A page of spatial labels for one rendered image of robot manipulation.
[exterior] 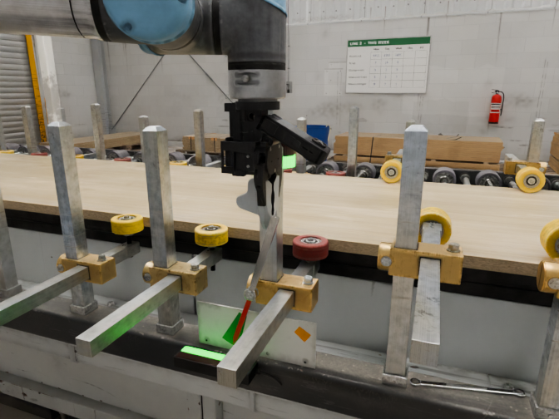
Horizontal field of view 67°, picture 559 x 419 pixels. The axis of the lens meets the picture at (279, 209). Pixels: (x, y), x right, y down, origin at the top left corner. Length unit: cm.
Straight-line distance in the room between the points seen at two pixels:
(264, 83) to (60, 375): 143
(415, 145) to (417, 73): 721
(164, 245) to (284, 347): 33
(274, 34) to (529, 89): 734
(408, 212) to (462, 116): 718
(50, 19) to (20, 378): 161
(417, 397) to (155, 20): 72
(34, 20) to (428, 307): 58
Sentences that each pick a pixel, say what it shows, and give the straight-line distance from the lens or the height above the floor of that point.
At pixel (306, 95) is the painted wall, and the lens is 840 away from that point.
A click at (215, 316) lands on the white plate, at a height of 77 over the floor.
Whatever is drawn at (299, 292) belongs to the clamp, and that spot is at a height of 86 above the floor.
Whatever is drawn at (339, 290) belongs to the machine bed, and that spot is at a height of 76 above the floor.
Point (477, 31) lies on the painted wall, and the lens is 792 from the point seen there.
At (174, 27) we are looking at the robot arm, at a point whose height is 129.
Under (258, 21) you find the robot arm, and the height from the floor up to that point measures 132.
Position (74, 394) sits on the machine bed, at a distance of 182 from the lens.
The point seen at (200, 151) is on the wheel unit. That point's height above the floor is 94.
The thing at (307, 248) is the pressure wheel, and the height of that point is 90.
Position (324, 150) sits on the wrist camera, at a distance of 65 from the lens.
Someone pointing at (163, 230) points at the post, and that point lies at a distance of 91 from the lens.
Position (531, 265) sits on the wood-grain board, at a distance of 97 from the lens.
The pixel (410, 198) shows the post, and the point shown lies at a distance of 72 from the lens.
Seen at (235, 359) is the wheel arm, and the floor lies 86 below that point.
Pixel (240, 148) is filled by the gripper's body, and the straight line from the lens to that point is 67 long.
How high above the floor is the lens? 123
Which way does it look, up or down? 16 degrees down
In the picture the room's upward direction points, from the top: straight up
